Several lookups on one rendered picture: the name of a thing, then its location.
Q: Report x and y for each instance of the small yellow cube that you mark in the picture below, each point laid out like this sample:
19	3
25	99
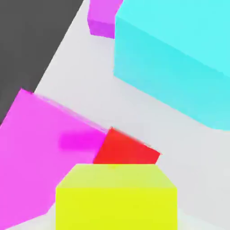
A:
116	206

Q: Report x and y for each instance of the small red cube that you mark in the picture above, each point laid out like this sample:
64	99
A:
125	151

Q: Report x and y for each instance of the large cyan box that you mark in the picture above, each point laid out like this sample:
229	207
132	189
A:
172	59

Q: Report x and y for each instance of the large magenta box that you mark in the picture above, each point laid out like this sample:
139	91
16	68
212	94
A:
32	152

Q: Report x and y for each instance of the large purple box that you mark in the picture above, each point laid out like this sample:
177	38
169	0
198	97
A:
102	19

